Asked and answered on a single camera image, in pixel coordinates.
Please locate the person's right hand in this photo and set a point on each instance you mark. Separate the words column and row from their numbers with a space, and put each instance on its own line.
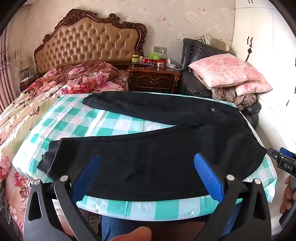
column 290, row 192

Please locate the red floral blanket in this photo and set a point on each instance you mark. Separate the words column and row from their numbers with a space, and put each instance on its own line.
column 81, row 75

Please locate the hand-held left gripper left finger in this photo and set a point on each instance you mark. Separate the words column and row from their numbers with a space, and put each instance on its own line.
column 89, row 172

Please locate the white wardrobe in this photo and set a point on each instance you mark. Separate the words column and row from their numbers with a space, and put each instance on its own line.
column 266, row 46

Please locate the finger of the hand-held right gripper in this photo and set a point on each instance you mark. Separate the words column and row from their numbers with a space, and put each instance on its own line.
column 274, row 153

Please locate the dark wooden nightstand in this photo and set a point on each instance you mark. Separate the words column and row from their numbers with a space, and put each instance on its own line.
column 153, row 77

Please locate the red flat box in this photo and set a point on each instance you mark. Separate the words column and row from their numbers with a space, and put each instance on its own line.
column 153, row 61

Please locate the small pink floral pillow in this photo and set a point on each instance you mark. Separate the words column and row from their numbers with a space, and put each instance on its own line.
column 253, row 88

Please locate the black leather armchair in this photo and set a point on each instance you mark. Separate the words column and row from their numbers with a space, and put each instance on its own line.
column 192, row 85

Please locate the red tassel charm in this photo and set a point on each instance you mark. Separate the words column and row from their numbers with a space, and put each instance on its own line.
column 249, row 51

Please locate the cluttered wooden bedside table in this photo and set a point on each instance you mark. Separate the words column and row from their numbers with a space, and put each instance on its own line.
column 29, row 78

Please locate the large pink floral pillow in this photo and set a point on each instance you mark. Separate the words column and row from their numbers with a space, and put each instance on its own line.
column 222, row 69

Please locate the pink curtain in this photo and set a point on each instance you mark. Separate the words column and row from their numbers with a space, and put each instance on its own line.
column 9, row 76

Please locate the round metal tin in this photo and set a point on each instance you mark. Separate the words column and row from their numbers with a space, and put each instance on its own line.
column 160, row 65

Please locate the wall outlet plate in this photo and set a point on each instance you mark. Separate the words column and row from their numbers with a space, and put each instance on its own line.
column 160, row 49

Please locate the white power strip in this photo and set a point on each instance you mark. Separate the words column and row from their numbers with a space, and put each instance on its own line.
column 173, row 65

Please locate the green crumpled bag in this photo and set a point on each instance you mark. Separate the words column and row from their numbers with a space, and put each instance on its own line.
column 153, row 55

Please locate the yellow lid jar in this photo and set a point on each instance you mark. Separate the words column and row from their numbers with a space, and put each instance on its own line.
column 135, row 58

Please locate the green white checkered tablecloth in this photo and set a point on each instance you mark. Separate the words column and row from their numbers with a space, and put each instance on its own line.
column 108, row 120

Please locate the cream cushion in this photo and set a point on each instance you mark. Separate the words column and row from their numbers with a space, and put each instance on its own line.
column 218, row 44

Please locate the plaid folded blanket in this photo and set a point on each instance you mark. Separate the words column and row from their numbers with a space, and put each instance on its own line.
column 233, row 98

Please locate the cream floral quilt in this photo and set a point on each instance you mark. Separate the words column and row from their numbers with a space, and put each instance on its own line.
column 18, row 120

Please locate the person's legs in blue jeans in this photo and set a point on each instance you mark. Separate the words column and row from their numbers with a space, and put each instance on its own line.
column 111, row 228

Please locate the black pants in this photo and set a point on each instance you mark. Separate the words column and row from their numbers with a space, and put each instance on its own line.
column 148, row 157

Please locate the tufted leather carved headboard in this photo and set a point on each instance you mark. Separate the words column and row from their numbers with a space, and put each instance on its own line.
column 92, row 41

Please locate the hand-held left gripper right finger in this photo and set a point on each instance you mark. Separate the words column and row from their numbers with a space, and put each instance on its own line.
column 208, row 173

